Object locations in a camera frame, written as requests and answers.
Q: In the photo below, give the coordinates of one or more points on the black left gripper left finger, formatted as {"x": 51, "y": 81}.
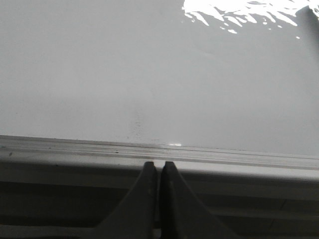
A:
{"x": 133, "y": 217}

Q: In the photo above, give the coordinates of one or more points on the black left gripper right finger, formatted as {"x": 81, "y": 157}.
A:
{"x": 182, "y": 214}

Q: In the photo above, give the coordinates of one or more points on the white whiteboard with frame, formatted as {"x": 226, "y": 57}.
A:
{"x": 229, "y": 87}

